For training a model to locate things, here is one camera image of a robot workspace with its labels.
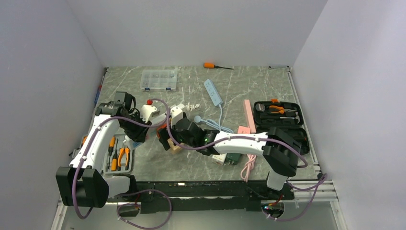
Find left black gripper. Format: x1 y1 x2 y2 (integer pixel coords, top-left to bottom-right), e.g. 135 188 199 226
121 111 152 143

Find light blue cable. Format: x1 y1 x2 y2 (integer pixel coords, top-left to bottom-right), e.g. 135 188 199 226
193 104 236 134

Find beige cube socket adapter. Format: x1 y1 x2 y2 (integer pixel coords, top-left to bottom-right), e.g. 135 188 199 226
169 142 182 155

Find white power strip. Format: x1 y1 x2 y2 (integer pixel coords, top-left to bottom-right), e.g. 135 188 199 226
128 103 186 150

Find white cube socket adapter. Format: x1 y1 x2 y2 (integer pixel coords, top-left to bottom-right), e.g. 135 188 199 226
212 154 227 165

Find pink cube socket adapter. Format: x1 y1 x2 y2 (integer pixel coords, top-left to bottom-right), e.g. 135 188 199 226
237 126 251 134

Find pink power strip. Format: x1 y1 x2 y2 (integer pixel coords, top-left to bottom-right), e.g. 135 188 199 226
243 99 256 134

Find red cube socket adapter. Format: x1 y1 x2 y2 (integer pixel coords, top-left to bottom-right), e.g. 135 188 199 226
157 123 167 131

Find dark green cube adapter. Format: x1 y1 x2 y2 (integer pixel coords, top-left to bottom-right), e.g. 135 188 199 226
225 153 242 165

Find light blue power strip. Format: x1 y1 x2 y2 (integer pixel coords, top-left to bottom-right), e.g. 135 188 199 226
204 79 223 106

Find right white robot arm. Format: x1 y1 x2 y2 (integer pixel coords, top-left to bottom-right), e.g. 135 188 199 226
162 117 308 199

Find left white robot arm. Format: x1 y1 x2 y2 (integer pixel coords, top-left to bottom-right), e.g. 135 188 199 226
56 92 150 208

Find orange pliers in tray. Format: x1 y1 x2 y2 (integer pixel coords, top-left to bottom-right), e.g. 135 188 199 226
117 147 131 170

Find grey tool tray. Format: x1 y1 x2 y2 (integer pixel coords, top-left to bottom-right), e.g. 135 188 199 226
71 133 135 174

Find blue red pen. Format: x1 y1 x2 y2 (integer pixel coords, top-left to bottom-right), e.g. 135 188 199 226
94 76 104 105

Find clear plastic organizer box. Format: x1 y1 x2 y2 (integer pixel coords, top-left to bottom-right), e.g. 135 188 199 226
140 69 178 92

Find orange pliers in case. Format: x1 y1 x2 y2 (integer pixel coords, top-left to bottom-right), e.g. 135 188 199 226
268 105 298 116

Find black tool case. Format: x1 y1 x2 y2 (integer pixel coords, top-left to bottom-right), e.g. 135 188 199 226
253 99 310 155

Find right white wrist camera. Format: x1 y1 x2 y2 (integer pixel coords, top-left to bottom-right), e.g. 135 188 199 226
170 106 183 126

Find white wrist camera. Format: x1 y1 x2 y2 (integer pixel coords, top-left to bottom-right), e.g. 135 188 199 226
139 99 160 123
170 106 183 126

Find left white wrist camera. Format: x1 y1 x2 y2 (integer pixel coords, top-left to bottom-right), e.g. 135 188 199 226
139 99 160 123

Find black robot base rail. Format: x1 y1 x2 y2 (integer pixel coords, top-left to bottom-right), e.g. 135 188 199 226
108 180 294 214

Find orange handled screwdriver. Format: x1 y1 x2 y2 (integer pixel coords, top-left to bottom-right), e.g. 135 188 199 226
203 63 233 70

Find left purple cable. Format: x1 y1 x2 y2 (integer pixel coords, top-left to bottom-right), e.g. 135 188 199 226
71 97 173 230

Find purple cable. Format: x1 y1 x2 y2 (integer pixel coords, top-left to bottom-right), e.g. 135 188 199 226
71 97 173 230
165 108 328 222

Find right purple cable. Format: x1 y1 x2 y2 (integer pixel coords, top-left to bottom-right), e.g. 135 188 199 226
165 108 328 222

